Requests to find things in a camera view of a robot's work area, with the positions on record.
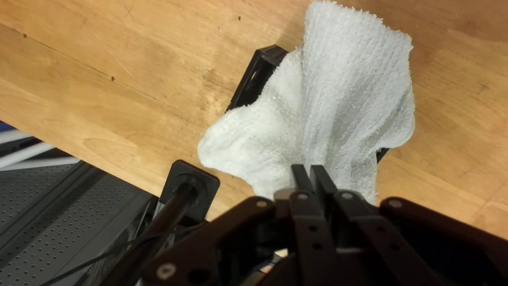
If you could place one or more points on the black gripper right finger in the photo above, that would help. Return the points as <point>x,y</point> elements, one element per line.
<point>413,249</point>

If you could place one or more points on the white diagonal pole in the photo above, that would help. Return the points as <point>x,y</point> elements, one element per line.
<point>37,155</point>

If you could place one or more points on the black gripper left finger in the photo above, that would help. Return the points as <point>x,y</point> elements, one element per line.
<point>264,244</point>

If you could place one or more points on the white terry towel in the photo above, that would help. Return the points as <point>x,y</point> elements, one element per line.
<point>338,96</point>

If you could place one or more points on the black vertical pole with base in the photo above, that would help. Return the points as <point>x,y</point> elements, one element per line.
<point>183,196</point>

